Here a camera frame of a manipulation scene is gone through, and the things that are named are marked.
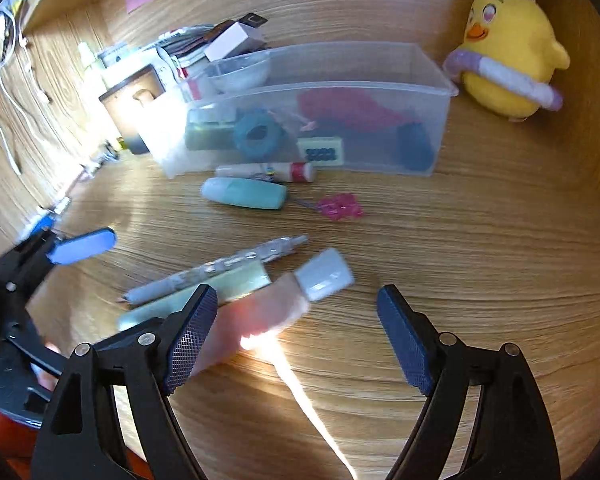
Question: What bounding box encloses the clear glittery pen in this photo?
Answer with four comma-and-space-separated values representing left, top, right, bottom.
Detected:
120, 235, 309, 307

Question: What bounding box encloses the pink tube grey cap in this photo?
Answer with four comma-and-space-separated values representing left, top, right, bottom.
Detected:
192, 248, 354, 375

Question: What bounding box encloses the person's left hand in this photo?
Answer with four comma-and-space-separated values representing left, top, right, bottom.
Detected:
31, 340, 66, 391

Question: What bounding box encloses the teal white tube bottle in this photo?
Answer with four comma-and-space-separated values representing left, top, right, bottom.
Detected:
200, 177, 287, 210

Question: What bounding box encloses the teal tape roll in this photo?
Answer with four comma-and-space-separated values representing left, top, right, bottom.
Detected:
233, 110, 285, 160

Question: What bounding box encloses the white tube red cap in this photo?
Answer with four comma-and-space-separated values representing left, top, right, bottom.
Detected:
214, 162, 315, 183

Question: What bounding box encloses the stack of papers and books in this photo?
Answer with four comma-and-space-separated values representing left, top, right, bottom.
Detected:
151, 12, 268, 68

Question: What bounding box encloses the clear bowl in bin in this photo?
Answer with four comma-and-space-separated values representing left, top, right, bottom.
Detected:
206, 51, 271, 93

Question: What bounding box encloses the small green white calculator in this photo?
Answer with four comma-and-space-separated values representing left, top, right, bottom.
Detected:
297, 136, 344, 167

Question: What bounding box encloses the white rectangular box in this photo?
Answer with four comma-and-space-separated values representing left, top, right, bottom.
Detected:
204, 22, 265, 62

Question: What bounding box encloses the clear plastic storage bin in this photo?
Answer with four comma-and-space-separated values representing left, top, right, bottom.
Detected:
147, 40, 460, 180

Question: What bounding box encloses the red pouch in bin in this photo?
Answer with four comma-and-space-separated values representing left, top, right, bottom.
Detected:
297, 88, 419, 132

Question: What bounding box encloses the yellow chick plush toy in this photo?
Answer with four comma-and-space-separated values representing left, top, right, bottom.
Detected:
443, 0, 570, 120

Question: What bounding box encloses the white charging cable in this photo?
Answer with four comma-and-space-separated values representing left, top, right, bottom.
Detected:
0, 6, 37, 176

